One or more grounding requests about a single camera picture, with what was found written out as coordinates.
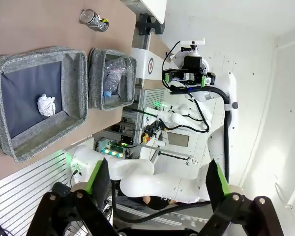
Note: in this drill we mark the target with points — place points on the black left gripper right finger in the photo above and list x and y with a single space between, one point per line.
215 183

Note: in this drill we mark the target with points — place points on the clear plastic water bottle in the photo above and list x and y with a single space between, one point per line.
113 78

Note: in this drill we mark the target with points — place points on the white table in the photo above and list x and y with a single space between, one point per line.
155 9

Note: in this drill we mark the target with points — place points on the black table bracket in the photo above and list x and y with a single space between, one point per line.
150 24

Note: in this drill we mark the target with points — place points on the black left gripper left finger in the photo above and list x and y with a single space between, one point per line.
99 177

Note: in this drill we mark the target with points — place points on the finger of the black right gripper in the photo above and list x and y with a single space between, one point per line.
166 77
204 79

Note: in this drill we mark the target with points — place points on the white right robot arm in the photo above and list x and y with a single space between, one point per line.
218 147

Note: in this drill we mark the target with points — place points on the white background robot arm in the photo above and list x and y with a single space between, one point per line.
179 115

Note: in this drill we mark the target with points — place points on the control box with green lights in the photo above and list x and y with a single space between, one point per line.
111 150

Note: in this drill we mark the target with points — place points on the white beam with target sticker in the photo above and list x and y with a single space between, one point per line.
147 65

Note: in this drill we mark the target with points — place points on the grey fabric basket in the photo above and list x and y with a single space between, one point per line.
96 81
73 86

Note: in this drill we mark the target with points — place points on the crushed black drink can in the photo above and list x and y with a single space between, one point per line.
94 20

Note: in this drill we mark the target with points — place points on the aluminium slotted base plate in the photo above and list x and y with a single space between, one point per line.
19 186

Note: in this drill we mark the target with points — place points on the yellow red emergency stop button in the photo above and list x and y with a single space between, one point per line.
145 136

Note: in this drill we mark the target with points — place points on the white tissue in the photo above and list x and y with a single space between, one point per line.
46 105

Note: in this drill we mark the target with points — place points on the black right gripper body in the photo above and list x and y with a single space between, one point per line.
186 78

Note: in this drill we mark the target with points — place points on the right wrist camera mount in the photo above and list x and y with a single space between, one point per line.
193 62

